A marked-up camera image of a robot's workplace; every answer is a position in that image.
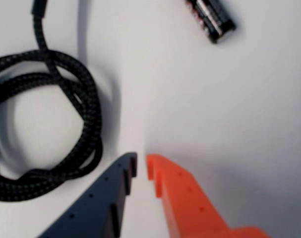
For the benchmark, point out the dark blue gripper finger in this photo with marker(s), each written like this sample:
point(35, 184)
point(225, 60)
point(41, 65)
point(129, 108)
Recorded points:
point(100, 198)

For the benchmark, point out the black cylindrical battery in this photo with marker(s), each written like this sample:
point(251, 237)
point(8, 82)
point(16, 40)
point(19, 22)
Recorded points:
point(214, 19)

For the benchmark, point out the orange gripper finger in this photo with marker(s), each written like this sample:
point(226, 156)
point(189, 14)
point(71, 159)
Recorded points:
point(187, 203)

